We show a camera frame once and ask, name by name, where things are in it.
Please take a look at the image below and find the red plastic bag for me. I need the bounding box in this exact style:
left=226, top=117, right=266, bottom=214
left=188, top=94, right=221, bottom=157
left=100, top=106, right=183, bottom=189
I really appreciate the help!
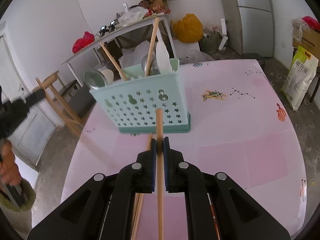
left=301, top=16, right=320, bottom=32
left=72, top=31, right=95, bottom=54

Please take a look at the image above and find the white door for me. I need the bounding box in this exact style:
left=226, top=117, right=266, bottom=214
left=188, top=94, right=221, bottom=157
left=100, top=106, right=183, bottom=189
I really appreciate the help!
left=0, top=21, right=57, bottom=169

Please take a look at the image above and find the white plastic rice paddle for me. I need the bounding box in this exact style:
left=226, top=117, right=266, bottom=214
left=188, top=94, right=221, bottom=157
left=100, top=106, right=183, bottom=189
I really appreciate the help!
left=155, top=34, right=174, bottom=73

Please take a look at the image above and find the white box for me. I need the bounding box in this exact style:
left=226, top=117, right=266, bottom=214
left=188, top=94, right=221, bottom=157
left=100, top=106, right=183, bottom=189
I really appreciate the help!
left=172, top=40, right=200, bottom=58

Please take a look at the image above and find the white woven sack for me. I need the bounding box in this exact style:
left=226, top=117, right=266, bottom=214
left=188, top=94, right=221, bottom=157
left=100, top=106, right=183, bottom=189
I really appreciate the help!
left=119, top=41, right=157, bottom=68

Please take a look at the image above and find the dark wooden stool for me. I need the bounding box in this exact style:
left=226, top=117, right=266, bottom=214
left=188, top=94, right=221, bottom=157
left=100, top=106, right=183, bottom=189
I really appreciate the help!
left=310, top=67, right=320, bottom=103

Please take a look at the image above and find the white wall cable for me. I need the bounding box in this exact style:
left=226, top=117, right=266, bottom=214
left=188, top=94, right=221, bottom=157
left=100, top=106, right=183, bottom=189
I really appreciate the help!
left=70, top=0, right=95, bottom=34

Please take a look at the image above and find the crumpled clear plastic bag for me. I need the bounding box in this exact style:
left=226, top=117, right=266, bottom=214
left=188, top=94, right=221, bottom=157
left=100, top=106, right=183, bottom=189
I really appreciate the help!
left=180, top=49, right=215, bottom=64

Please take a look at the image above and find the metal spoon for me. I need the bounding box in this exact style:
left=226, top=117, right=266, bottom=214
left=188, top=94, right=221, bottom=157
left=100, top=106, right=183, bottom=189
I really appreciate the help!
left=84, top=70, right=108, bottom=90
left=141, top=54, right=160, bottom=77

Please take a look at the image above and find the mint green utensil holder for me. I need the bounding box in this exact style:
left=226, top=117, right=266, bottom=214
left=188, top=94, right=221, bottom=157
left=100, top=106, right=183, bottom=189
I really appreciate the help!
left=89, top=58, right=192, bottom=134

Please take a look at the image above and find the brown cardboard box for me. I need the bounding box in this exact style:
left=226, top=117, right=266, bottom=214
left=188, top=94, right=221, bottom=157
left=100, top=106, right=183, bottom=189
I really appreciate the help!
left=291, top=27, right=320, bottom=53

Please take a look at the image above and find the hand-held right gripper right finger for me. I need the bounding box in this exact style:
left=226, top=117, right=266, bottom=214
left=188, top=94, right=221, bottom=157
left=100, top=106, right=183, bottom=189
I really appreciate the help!
left=162, top=136, right=292, bottom=240

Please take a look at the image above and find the person's left hand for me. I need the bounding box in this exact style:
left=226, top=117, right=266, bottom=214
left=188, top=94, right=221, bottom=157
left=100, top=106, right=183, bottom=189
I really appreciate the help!
left=0, top=140, right=21, bottom=186

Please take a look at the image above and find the wooden chair with dark seat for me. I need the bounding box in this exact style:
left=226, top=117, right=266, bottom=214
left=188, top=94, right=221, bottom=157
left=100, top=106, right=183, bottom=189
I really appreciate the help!
left=35, top=70, right=95, bottom=135

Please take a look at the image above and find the bundle of wooden chopsticks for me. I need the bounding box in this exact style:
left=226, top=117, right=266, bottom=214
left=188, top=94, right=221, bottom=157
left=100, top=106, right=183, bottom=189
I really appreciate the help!
left=131, top=135, right=153, bottom=240

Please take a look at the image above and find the white desk with wooden top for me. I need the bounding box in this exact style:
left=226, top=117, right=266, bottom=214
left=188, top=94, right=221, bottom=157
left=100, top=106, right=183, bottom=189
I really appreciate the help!
left=61, top=12, right=177, bottom=85

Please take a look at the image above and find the olive green bag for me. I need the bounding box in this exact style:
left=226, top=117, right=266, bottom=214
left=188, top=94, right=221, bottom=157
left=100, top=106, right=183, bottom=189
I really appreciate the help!
left=201, top=32, right=223, bottom=53

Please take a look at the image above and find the grey refrigerator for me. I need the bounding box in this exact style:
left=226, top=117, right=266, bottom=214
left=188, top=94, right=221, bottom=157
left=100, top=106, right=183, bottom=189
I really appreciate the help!
left=231, top=0, right=277, bottom=57

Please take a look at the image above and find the tan wooden chopstick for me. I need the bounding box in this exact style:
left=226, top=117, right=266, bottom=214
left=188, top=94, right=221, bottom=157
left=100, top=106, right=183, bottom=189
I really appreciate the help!
left=155, top=108, right=165, bottom=240
left=99, top=42, right=129, bottom=81
left=144, top=17, right=160, bottom=77

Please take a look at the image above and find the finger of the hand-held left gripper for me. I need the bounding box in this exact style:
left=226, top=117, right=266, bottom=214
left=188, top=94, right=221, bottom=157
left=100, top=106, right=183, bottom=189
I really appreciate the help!
left=24, top=89, right=48, bottom=107

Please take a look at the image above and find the yellow plastic bag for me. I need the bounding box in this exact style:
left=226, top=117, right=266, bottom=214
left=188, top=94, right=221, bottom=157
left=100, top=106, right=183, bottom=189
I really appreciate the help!
left=171, top=14, right=203, bottom=43

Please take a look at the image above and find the clear plastic wrap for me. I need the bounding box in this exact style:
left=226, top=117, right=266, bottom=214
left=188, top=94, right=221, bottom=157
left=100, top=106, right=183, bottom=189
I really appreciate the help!
left=290, top=17, right=308, bottom=34

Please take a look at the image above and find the white and yellow rice bag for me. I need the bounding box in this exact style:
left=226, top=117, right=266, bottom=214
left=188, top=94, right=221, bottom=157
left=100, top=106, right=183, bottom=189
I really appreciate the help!
left=281, top=45, right=319, bottom=111

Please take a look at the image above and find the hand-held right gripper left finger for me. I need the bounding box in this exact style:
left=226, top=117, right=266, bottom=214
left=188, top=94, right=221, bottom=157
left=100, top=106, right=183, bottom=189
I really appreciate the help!
left=27, top=136, right=157, bottom=240

